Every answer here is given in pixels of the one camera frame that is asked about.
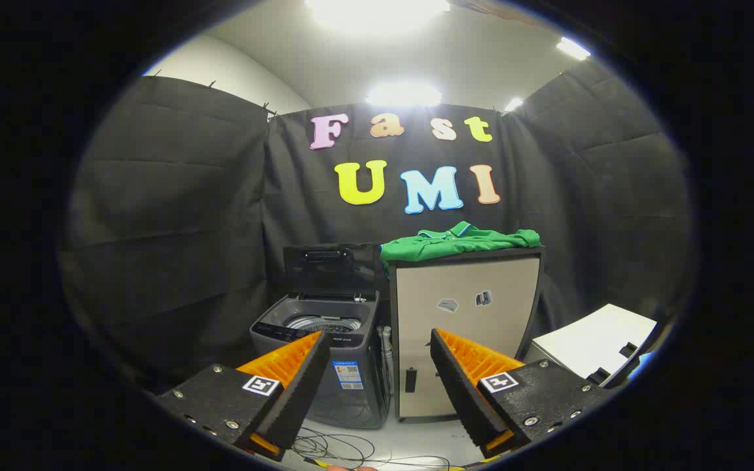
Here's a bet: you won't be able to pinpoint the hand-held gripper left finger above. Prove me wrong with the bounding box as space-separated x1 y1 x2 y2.
156 330 332 462

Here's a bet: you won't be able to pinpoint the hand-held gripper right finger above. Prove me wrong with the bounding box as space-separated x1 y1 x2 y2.
429 328 611 459

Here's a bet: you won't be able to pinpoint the grey washing machine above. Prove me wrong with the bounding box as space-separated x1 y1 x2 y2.
249 292 392 430

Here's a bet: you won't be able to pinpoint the green polo shirt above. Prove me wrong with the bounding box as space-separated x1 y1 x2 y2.
379 221 541 264

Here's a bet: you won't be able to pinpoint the white box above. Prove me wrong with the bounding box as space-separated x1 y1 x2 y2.
531 303 659 387

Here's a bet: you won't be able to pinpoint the black backdrop cloth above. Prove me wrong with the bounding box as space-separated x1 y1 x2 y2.
60 60 692 393

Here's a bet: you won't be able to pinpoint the beige cabinet with black frame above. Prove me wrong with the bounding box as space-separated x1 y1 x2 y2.
387 246 546 423

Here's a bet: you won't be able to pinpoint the black floor cables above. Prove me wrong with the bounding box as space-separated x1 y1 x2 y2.
292 427 451 470

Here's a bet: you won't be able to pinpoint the grey drain hose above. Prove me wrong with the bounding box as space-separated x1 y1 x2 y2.
379 325 395 394

